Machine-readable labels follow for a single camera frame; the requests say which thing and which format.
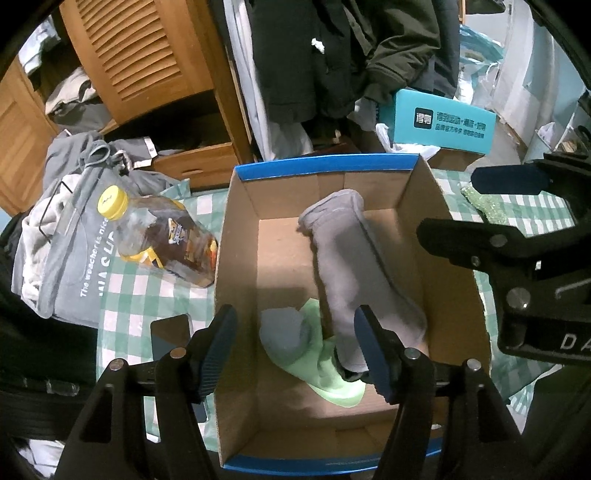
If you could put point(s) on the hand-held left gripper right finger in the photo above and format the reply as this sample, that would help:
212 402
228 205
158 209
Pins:
371 350

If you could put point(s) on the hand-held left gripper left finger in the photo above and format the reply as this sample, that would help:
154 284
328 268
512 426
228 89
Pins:
217 355

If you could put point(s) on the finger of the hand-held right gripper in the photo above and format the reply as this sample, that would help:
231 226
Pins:
461 240
508 180

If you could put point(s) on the black sock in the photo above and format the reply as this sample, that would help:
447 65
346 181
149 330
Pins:
348 371

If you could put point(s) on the green sequin cloth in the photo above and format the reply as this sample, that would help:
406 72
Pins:
489 207

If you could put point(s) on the light green cloth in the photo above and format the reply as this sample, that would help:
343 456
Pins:
323 374

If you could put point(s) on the light blue-grey sock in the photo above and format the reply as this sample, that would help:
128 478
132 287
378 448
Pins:
281 332

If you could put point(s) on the long grey sock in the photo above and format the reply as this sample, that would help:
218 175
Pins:
351 277

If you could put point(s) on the blue-edged cardboard box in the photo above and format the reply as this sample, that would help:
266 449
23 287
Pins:
277 258

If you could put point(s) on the black smartphone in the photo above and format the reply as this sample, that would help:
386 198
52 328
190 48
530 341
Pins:
168 334

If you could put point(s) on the large brown cardboard box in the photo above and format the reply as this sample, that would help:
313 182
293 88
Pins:
455 159

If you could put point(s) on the group of assorted shoes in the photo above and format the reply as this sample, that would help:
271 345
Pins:
575 141

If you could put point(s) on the metal shoe rack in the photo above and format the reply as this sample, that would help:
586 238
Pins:
568 115

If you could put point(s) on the teal cardboard box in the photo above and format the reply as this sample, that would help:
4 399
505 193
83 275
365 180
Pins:
438 120

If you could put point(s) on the green checkered tablecloth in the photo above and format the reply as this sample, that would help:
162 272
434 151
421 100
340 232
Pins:
138 295

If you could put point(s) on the white plastic bag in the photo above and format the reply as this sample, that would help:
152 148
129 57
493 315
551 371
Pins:
406 150

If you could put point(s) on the plastic bottle with yellow cap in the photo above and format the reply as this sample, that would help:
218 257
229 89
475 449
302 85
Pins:
175 235

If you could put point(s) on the blue plastic bag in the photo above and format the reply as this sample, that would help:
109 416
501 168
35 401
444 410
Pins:
475 50

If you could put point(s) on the dark navy hanging coat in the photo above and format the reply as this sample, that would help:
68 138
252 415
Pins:
445 46

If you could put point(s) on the olive green hanging jacket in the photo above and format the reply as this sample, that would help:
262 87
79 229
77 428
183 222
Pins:
397 55

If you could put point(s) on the grey printed hoodie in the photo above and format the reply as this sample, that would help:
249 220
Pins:
60 258

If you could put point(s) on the black backpack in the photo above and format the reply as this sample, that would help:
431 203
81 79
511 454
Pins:
27 332

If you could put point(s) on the wooden wardrobe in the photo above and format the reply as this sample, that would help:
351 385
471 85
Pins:
198 161

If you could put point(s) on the black hanging jacket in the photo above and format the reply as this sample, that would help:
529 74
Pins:
286 69

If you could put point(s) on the white hanging shirt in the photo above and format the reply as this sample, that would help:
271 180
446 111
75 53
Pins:
249 92

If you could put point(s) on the grey clothes pile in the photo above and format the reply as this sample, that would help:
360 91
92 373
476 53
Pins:
69 97

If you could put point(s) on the louvered wooden door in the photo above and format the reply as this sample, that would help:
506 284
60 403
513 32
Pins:
138 55

